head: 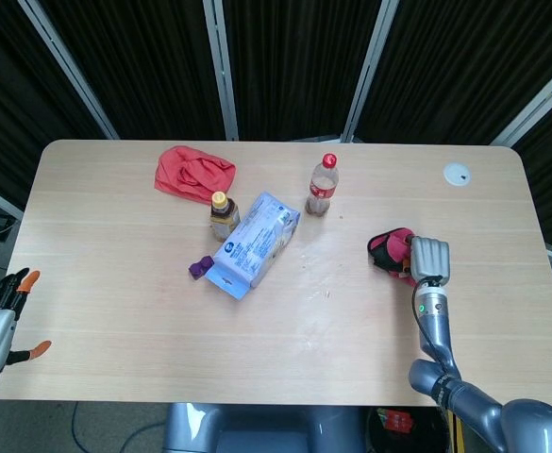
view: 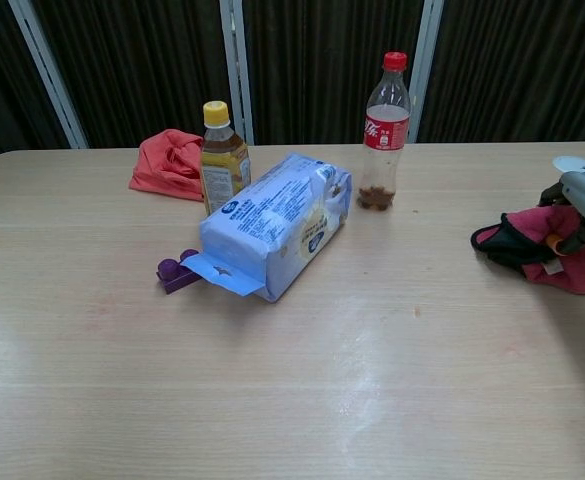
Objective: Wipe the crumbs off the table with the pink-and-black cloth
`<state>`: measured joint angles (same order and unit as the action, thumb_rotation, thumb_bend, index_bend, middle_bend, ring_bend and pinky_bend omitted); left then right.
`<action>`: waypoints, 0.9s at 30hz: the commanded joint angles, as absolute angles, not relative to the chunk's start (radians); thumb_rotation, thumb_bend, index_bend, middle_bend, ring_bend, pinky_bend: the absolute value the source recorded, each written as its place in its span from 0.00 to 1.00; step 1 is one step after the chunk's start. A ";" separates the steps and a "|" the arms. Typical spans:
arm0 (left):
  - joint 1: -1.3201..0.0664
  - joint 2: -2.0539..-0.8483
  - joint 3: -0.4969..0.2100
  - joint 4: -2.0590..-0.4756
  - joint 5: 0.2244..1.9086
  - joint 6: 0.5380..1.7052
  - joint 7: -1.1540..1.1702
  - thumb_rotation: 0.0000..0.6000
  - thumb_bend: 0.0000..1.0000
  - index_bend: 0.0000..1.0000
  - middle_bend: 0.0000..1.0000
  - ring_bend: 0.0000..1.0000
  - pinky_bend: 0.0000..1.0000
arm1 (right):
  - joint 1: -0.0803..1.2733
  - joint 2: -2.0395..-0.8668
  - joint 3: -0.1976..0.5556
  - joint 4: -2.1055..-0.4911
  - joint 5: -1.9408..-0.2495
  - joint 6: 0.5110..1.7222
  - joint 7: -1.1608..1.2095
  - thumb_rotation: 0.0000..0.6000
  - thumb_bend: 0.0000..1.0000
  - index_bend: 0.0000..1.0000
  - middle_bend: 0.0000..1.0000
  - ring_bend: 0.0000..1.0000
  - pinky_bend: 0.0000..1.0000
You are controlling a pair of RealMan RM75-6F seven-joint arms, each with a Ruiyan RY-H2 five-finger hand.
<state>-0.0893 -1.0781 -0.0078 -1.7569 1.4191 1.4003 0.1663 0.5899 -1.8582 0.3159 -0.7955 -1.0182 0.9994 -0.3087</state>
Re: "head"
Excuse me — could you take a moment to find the white metal frame post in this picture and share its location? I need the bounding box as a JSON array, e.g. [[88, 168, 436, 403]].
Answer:
[[18, 0, 120, 141], [490, 56, 552, 146], [203, 0, 240, 142], [340, 0, 401, 143]]

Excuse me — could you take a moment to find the orange red crumpled cloth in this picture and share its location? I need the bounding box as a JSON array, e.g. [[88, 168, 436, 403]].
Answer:
[[154, 145, 237, 205]]

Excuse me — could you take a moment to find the black pleated curtain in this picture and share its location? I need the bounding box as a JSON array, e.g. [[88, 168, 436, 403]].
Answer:
[[353, 0, 552, 146], [0, 0, 116, 211], [37, 0, 227, 142], [227, 0, 381, 142]]

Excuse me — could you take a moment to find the tea bottle yellow cap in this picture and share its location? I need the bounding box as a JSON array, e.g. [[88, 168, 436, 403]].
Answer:
[[209, 190, 242, 243]]

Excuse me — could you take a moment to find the purple toy block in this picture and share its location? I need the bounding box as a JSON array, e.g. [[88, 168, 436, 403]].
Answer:
[[188, 255, 215, 280]]

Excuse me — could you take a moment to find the blue tissue pack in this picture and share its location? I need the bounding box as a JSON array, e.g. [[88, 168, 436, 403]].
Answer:
[[204, 191, 301, 299]]

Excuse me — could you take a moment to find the cola bottle red cap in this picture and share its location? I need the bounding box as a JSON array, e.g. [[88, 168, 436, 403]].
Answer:
[[304, 153, 341, 218]]

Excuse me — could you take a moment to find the grey robot torso base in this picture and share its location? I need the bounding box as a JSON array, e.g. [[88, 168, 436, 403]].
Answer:
[[161, 403, 367, 453]]

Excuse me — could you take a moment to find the red black object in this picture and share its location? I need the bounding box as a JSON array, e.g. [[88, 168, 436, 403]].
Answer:
[[367, 226, 421, 288]]

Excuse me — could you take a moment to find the red package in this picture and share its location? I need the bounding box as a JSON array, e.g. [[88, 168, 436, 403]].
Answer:
[[377, 409, 411, 433]]

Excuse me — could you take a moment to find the white round cable grommet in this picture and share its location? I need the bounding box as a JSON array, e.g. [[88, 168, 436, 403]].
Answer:
[[443, 161, 473, 187]]

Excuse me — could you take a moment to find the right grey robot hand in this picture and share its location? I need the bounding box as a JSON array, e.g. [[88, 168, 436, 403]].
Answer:
[[406, 235, 451, 287]]

